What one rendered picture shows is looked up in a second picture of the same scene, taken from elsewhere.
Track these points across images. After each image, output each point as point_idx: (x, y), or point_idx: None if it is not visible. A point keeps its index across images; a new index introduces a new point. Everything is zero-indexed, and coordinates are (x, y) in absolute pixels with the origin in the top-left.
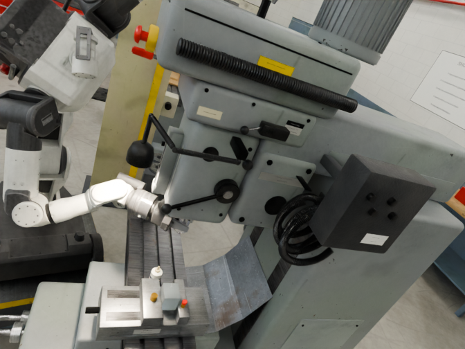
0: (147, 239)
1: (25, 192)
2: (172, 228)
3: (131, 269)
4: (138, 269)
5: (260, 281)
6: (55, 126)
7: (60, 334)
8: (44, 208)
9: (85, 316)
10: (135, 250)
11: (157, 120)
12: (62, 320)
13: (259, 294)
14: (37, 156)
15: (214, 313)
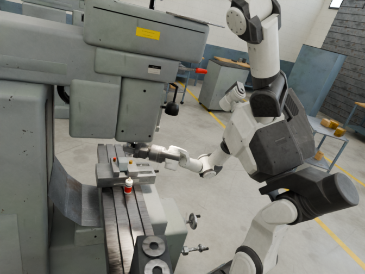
0: (136, 224)
1: (211, 153)
2: (114, 243)
3: (142, 200)
4: (138, 200)
5: (55, 167)
6: (224, 140)
7: (162, 206)
8: (201, 161)
9: (156, 192)
10: (143, 213)
11: (172, 83)
12: (164, 211)
13: (58, 166)
14: (218, 146)
15: (80, 191)
